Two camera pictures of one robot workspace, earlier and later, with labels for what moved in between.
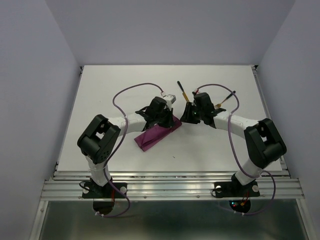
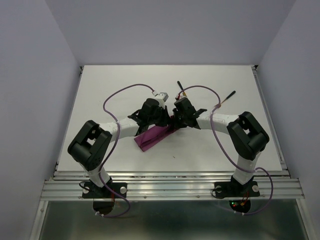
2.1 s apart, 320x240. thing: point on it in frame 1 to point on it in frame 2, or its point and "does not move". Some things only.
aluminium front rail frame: (172, 185) does not move
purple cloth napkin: (155, 133) does not move
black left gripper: (168, 123) does not move
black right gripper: (186, 117) to (178, 124)
